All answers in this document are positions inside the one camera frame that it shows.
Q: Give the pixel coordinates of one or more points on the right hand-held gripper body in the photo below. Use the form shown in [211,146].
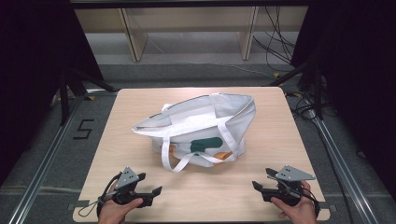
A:
[288,186]

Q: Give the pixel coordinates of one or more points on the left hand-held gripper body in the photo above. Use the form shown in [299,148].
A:
[128,186]

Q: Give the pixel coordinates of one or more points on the white tote bag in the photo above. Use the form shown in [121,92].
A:
[199,124]

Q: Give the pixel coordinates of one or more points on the person's right hand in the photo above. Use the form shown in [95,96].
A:
[297,211]

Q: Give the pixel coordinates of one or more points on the person's left hand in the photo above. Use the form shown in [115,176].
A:
[116,213]

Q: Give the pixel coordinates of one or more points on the black metal stand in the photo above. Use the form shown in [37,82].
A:
[67,93]
[314,90]

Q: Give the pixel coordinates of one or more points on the black curtain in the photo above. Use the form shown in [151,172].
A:
[34,77]
[358,77]

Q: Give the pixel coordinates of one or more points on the aluminium floor rail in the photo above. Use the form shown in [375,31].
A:
[46,161]
[342,168]

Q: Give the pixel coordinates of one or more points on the light wooden shelf frame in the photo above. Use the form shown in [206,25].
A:
[186,31]

